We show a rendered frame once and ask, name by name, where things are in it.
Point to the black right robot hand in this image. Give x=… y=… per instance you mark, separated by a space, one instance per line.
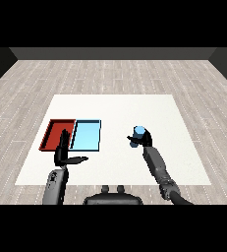
x=145 y=139

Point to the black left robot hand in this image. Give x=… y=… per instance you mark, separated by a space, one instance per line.
x=61 y=155

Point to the small blue can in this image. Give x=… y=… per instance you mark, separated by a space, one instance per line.
x=138 y=132

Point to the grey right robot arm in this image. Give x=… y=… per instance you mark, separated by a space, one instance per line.
x=161 y=175

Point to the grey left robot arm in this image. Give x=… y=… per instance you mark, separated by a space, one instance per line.
x=54 y=186

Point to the red shallow open box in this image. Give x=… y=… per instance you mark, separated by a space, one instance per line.
x=57 y=134

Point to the light blue shallow open box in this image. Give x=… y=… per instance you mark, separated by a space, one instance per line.
x=86 y=135

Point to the dark grey robot body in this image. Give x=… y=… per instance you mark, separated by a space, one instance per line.
x=113 y=197

